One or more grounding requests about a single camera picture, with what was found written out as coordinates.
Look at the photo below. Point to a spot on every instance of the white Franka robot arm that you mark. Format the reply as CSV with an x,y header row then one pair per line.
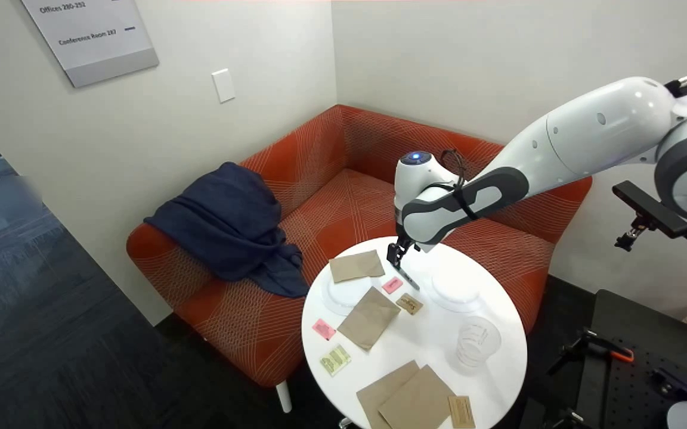
x,y
597,127

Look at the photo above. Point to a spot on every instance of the printed brown paper packet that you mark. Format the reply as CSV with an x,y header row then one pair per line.
x,y
462,411

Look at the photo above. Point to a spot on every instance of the orange patterned sofa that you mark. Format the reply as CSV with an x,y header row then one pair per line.
x,y
345,191

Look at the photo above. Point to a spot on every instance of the pink sweetener packet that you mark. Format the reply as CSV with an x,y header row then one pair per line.
x,y
324,327
393,284

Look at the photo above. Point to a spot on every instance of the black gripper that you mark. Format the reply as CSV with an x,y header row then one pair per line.
x,y
405,241

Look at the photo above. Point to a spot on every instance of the brown paper napkin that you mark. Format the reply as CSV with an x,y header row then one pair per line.
x,y
422,402
369,317
357,265
374,390

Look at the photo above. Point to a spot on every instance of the white wall switch plate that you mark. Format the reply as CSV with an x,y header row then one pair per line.
x,y
224,84

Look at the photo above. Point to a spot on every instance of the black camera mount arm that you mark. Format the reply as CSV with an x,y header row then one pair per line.
x,y
661,214

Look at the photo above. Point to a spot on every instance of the brown sugar packet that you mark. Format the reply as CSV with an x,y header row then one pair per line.
x,y
409,303

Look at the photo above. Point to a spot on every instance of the black clamp stand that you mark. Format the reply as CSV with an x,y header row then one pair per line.
x,y
590,389

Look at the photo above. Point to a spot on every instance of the clear plastic plate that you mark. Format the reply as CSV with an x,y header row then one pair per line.
x,y
454,287

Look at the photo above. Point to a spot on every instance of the grey wall sign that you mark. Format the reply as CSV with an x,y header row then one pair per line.
x,y
94,35

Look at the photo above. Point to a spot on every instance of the clear plastic measuring cup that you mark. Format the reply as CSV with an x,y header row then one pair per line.
x,y
479,336

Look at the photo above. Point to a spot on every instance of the navy blue blanket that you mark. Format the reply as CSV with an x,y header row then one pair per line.
x,y
225,222

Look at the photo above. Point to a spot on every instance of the yellow green sweetener packet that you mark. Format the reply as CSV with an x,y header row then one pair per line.
x,y
336,358

